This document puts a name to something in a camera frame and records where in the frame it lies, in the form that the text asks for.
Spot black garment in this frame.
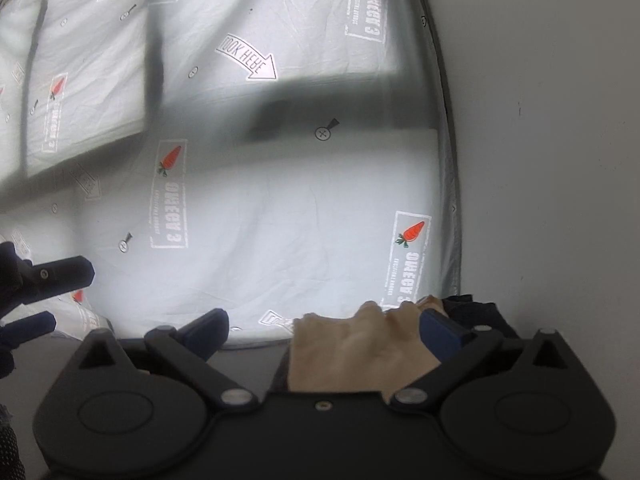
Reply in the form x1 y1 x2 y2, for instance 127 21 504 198
442 294 521 342

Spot person's left hand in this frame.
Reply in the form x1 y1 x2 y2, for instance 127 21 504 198
0 402 27 480

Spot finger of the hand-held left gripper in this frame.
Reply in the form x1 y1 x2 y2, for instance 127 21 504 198
20 255 96 304
0 310 57 349

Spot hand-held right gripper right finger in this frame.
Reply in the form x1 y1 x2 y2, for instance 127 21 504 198
392 309 582 411

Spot beige garment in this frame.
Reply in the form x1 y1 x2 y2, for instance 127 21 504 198
287 296 451 407

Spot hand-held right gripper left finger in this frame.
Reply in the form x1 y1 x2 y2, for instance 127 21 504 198
60 309 259 409

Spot printed grey sheet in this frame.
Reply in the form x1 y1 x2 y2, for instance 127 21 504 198
0 0 464 352

